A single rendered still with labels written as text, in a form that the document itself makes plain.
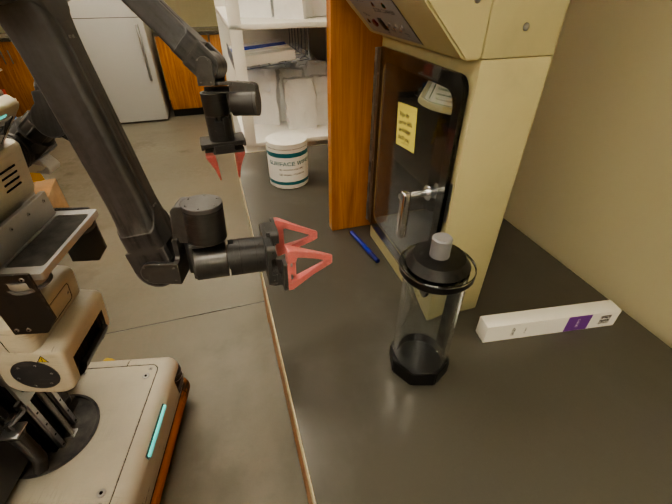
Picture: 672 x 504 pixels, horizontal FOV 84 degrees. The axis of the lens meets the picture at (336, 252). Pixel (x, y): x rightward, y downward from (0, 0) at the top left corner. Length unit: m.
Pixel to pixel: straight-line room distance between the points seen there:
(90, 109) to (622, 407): 0.87
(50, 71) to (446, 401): 0.69
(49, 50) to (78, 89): 0.04
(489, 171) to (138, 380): 1.41
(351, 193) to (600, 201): 0.56
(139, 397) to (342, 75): 1.27
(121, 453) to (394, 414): 1.05
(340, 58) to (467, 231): 0.44
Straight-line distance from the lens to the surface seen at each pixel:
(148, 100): 5.52
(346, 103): 0.89
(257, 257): 0.58
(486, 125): 0.60
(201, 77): 0.90
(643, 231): 0.95
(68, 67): 0.54
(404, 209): 0.64
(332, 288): 0.83
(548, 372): 0.78
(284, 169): 1.21
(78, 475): 1.53
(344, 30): 0.86
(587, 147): 1.01
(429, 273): 0.52
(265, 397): 1.80
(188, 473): 1.71
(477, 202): 0.66
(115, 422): 1.58
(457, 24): 0.53
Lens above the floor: 1.49
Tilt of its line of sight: 36 degrees down
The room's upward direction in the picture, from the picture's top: straight up
